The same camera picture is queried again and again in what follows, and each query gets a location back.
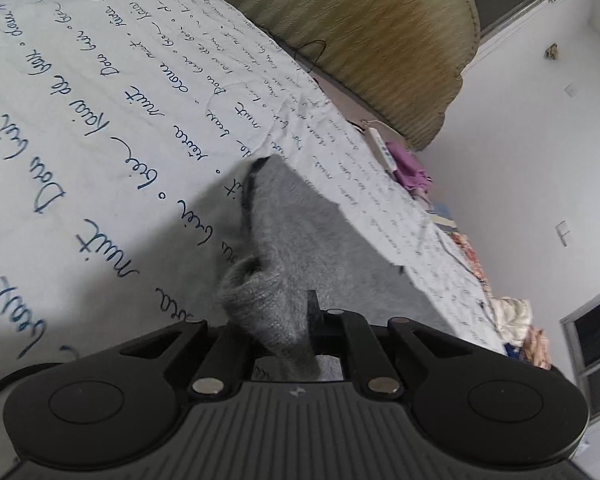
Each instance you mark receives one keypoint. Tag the grey knit sweater navy sleeves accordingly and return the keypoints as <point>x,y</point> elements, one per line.
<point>300,240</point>

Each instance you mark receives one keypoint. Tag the white power strip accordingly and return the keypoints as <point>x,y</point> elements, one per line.
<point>382,150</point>

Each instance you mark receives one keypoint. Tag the white script-printed quilt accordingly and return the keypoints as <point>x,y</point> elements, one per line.
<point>80,110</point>

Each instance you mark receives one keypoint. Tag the dark glass window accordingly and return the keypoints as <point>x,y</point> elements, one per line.
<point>597,340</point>

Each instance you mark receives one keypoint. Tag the purple cloth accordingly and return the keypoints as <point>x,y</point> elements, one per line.
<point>407,167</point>

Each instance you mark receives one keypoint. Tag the floral patterned cloth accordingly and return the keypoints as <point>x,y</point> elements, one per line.
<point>472,260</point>

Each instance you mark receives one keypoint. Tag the white wall fixture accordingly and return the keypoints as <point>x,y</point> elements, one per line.
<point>562,232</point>

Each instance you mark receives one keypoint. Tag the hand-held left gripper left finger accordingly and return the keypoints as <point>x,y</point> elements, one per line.
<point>220,355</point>

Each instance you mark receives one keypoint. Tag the cream puffy jacket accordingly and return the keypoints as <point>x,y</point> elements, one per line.
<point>515,317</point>

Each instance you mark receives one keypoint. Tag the white double light switch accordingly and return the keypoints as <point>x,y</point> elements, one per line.
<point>571,90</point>

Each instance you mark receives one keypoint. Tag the pink cloth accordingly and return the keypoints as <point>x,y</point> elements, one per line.
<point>537,347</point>

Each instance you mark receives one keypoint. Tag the olive upholstered headboard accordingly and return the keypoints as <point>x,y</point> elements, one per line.
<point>380,35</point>

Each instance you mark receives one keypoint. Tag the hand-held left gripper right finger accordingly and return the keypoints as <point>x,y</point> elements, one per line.
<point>360,350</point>

